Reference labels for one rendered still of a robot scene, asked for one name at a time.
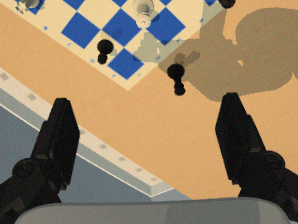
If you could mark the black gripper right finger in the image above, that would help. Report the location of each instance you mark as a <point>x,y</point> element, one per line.
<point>246,163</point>

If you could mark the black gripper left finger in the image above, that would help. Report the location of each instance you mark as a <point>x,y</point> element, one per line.
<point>51,165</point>

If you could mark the white chess rook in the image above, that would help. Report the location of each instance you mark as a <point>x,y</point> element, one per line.
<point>23,5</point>

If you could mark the blue and cream chessboard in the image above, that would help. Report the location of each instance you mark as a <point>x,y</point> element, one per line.
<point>79,25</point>

